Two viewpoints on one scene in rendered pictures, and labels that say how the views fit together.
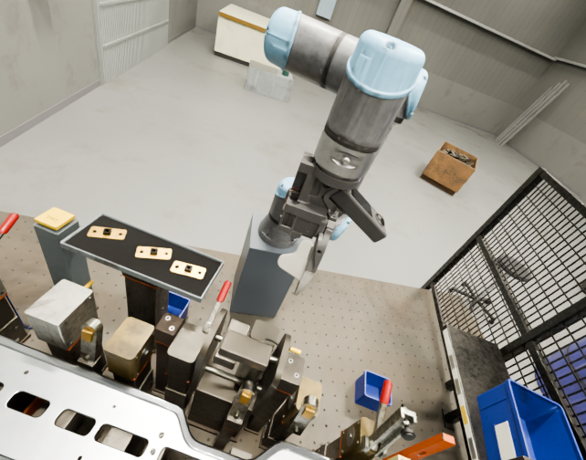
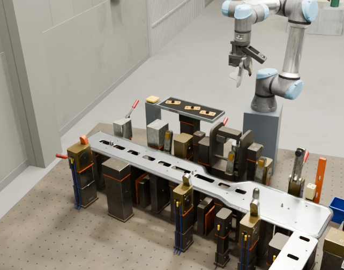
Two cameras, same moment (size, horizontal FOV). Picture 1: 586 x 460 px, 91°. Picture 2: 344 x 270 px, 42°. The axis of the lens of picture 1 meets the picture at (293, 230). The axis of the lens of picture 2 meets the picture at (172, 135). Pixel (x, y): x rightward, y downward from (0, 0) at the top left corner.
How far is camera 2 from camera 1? 1.72 m
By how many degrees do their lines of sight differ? 32
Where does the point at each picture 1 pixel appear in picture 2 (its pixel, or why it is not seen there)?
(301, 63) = (231, 14)
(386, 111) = (244, 22)
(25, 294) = not seen: hidden behind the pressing
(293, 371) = (254, 147)
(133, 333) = (184, 136)
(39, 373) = (150, 151)
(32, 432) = (151, 163)
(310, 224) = (238, 61)
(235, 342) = (225, 128)
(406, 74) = (244, 13)
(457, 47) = not seen: outside the picture
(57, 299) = (156, 124)
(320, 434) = not seen: hidden behind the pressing
